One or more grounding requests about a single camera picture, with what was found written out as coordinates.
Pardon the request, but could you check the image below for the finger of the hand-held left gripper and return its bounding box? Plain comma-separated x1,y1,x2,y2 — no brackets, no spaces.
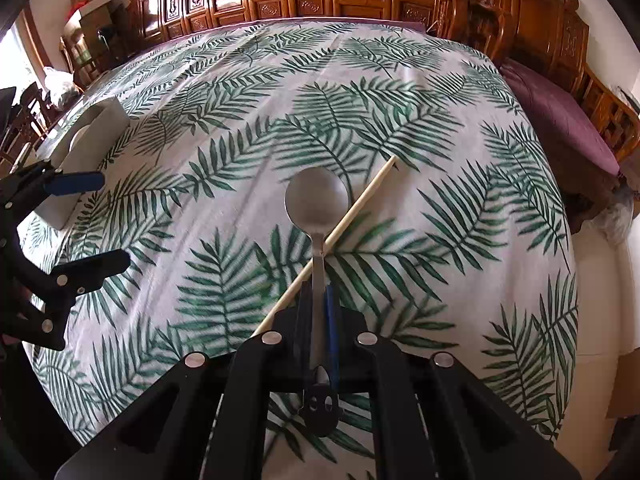
22,249,132,352
10,160,106,212

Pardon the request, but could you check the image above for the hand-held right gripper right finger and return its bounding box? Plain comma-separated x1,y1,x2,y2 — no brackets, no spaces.
326,285,581,480

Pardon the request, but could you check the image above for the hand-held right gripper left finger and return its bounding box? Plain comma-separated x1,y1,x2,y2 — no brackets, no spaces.
54,290,314,480

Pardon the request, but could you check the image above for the white rectangular tray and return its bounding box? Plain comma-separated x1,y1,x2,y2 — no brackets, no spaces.
35,97,132,232

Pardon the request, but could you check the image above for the metal spoon with black end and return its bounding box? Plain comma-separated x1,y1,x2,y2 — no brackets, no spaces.
284,166,350,438

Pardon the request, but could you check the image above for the bamboo chopstick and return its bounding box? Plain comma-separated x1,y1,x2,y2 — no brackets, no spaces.
251,154,399,337

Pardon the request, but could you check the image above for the clear plastic bag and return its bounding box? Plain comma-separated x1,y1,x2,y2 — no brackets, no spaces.
43,66,84,107
597,192,637,243

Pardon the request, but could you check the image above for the leaf print tablecloth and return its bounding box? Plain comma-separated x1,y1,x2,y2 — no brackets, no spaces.
17,19,581,480

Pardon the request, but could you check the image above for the narrow purple seat cushion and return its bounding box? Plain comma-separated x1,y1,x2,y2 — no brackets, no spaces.
214,16,428,32

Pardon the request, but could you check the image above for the wide purple seat cushion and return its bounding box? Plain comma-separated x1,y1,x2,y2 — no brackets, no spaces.
499,56,622,177

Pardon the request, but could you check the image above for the wooden chair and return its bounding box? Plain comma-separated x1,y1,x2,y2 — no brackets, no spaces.
434,0,507,63

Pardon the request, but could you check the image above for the short carved wooden bench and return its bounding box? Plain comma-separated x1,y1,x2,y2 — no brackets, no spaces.
510,0,640,163

